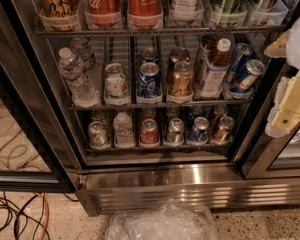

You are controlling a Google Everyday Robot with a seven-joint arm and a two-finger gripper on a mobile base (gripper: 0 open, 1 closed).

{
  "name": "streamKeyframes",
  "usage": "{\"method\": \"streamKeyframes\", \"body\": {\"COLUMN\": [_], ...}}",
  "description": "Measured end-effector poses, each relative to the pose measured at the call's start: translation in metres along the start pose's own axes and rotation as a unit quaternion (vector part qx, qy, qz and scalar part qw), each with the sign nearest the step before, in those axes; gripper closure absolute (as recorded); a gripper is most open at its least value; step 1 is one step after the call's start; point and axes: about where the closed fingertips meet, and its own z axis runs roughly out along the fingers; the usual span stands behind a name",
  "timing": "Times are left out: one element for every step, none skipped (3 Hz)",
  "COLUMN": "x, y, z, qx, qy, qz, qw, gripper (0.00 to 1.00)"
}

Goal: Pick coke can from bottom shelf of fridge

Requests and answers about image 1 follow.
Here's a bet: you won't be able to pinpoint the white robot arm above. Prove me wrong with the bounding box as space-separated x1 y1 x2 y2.
264 17 300 138

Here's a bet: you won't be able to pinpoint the water bottle front middle shelf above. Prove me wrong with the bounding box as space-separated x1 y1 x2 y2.
58 47 98 108

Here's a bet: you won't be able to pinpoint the right glass fridge door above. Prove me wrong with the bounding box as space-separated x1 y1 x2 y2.
242 123 300 179

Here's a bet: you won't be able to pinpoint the green tall can top shelf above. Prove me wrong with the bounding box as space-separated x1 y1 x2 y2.
209 0 245 27

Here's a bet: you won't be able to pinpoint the gold can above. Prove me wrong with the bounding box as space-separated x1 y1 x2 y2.
168 47 190 68
168 61 194 104

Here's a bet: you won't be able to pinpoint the coca-cola bottle top right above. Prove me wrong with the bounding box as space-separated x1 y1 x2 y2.
128 0 160 29

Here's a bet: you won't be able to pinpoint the red bull can rear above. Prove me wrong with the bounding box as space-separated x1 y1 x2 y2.
225 43 253 83

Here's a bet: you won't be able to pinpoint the tea bottle white cap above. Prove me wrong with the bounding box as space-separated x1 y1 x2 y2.
197 38 231 98

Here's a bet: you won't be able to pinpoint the orange cable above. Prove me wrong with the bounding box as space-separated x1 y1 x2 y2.
32 192 51 240

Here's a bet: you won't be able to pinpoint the white label bottle top shelf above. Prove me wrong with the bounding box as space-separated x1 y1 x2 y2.
168 0 204 27

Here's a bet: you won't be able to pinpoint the gold can middle front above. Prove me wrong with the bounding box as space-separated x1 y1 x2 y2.
168 61 194 104

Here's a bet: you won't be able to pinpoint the stainless steel fridge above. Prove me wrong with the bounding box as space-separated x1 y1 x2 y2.
0 0 300 216

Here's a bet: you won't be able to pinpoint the glass fridge door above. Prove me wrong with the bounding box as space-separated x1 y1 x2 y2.
242 123 300 179
0 62 74 193

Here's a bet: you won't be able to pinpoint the green white can bottom left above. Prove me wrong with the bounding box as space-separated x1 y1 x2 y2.
88 121 110 150

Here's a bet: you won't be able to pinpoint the red coke can front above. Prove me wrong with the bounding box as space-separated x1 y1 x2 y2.
140 119 159 147

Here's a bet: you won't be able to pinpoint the yellow tall can top shelf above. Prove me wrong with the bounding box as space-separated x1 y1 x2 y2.
40 0 80 31

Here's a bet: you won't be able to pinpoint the water bottle rear middle shelf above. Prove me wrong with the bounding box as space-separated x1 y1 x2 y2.
70 37 96 77

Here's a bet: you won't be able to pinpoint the black cables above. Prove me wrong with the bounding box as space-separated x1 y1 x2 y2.
0 191 80 240

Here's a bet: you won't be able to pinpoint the white green can middle shelf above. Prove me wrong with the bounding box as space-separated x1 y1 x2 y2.
104 63 130 105

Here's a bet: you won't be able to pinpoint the gold can middle rear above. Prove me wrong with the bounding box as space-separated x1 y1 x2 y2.
168 47 190 68

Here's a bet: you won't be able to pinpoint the blue pepsi can middle front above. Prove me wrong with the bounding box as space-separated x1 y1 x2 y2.
137 62 161 103

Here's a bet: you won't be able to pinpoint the copper can bottom front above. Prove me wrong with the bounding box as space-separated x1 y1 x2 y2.
211 116 235 143

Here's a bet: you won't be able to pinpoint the blue can middle rear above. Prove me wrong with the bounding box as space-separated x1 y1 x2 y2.
139 47 159 64

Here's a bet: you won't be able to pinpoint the small water bottle bottom shelf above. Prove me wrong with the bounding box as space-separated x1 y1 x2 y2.
113 112 134 148

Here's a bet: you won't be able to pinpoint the red bull can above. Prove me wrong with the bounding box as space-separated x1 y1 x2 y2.
230 59 265 93
225 43 253 83

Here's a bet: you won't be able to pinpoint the clear plastic bag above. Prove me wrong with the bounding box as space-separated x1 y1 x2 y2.
105 200 218 240

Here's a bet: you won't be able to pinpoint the blue pepsi can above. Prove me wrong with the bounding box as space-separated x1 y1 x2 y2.
188 117 209 143
137 62 161 103

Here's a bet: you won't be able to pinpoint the silver green can bottom front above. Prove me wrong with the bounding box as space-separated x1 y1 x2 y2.
165 118 184 144

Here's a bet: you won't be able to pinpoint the coca-cola bottle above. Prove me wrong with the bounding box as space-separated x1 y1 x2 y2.
128 0 160 29
85 0 121 29

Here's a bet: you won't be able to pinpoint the blue pepsi can bottom front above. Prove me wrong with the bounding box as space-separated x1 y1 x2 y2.
188 117 209 143

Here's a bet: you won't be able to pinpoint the left glass fridge door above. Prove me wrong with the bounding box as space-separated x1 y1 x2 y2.
0 62 74 193

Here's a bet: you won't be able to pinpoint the coca-cola bottle top left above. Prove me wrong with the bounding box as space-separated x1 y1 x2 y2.
85 0 121 29

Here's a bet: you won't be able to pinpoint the red coke can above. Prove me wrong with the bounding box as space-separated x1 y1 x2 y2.
140 119 159 147
141 108 157 121

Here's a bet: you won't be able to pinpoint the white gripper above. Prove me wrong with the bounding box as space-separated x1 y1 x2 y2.
263 29 300 139

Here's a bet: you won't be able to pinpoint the red bull can front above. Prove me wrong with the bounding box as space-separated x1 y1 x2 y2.
230 59 265 93

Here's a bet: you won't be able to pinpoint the red coke can rear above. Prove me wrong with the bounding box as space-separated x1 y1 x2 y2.
141 108 157 121

